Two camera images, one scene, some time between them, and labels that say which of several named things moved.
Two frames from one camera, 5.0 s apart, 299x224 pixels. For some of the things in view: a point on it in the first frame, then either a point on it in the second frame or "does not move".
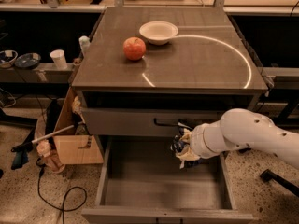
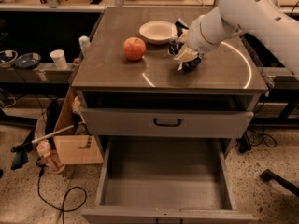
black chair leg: x=269 y=175 does not move
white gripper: x=198 y=141 to x=195 y=37
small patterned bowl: x=7 y=58 does not move
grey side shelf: x=45 y=73 does not move
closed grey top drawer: x=145 y=122 does not move
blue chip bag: x=179 y=144 to x=184 y=66
